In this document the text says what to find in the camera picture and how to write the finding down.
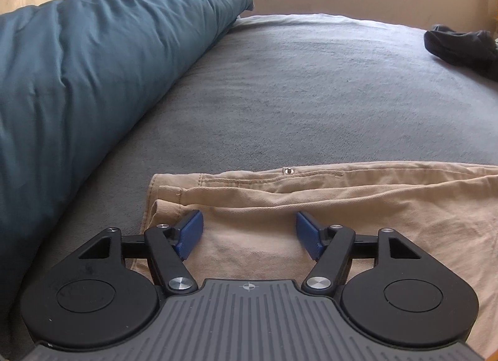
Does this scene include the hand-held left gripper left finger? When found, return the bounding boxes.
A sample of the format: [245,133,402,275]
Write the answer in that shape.
[78,209,205,296]

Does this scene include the beige pants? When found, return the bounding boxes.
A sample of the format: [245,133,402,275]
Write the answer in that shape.
[129,161,498,331]

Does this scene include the dark navy garment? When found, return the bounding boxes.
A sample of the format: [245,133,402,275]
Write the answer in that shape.
[423,24,498,82]

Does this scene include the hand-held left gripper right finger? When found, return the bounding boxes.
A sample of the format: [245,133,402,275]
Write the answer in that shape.
[296,211,423,296]

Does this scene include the grey bed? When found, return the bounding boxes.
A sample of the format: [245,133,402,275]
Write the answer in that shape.
[8,13,498,361]

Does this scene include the teal pillow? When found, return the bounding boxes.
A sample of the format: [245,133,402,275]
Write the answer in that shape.
[0,0,256,296]

